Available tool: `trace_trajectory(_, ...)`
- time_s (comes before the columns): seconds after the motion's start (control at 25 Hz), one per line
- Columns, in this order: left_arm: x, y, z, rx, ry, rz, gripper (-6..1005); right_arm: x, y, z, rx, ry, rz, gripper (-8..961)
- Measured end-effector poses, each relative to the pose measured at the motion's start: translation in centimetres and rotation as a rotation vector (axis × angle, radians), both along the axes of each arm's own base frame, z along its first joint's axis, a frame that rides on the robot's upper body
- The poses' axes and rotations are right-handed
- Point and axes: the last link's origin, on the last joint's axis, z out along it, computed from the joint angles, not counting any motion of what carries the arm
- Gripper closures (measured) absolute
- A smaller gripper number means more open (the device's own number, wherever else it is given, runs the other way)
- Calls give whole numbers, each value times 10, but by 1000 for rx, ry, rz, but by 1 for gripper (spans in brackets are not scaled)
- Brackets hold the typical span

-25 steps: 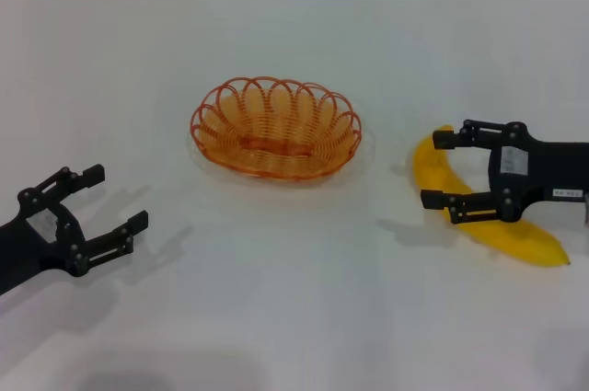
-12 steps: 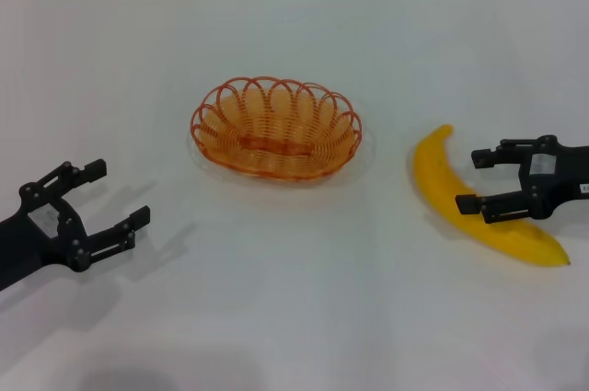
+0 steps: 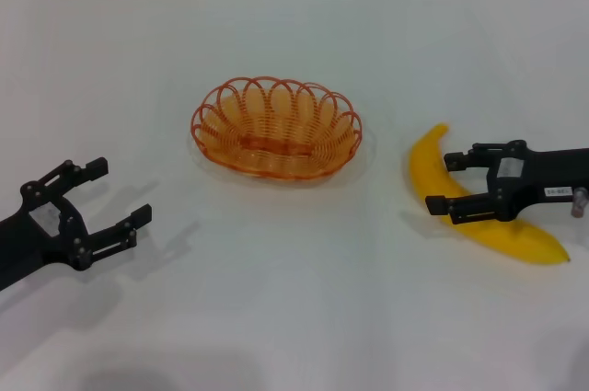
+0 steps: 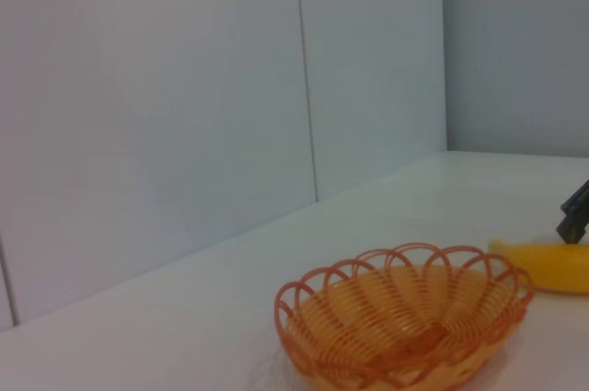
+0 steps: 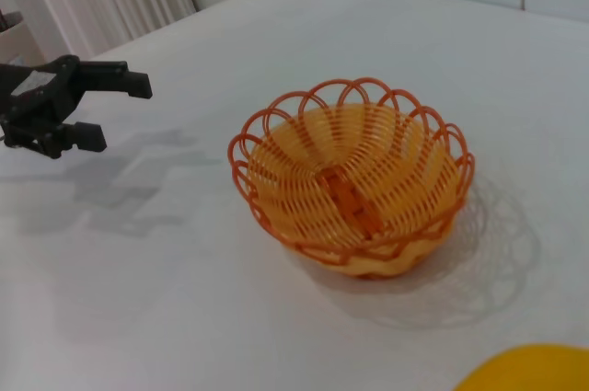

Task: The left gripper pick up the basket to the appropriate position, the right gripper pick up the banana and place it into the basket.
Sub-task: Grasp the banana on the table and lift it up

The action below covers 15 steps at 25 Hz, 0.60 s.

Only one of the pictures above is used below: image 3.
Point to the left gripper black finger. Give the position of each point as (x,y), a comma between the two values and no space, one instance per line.
(94,168)
(119,237)

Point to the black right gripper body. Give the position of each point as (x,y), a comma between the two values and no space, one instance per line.
(543,175)

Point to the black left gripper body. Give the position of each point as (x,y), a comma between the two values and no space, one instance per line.
(27,239)

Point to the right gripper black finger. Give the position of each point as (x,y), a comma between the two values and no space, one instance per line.
(469,209)
(460,161)

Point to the yellow banana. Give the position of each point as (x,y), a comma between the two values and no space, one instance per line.
(428,165)

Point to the orange woven plastic basket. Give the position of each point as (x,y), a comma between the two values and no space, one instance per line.
(276,161)

